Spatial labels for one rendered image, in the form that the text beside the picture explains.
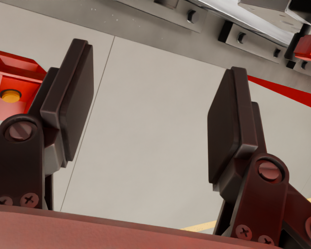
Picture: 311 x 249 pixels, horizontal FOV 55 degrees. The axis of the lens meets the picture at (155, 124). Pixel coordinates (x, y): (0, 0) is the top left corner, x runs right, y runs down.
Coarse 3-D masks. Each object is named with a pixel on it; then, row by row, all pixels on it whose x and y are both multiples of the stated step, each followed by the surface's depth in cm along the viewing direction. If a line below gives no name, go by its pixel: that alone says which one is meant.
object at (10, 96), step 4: (4, 92) 69; (8, 92) 69; (12, 92) 70; (16, 92) 70; (4, 96) 69; (8, 96) 70; (12, 96) 70; (16, 96) 70; (4, 100) 71; (8, 100) 71; (12, 100) 71; (16, 100) 72
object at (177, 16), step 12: (120, 0) 57; (132, 0) 58; (144, 0) 59; (180, 0) 64; (156, 12) 62; (168, 12) 64; (180, 12) 66; (204, 12) 70; (180, 24) 67; (192, 24) 69
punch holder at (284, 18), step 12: (240, 0) 34; (252, 0) 33; (264, 0) 32; (276, 0) 31; (288, 0) 30; (300, 0) 29; (252, 12) 38; (264, 12) 35; (276, 12) 32; (288, 12) 31; (300, 12) 29; (276, 24) 41; (288, 24) 37; (300, 24) 34
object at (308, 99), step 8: (248, 80) 219; (256, 80) 214; (264, 80) 210; (272, 88) 205; (280, 88) 201; (288, 88) 197; (288, 96) 196; (296, 96) 193; (304, 96) 189; (304, 104) 189
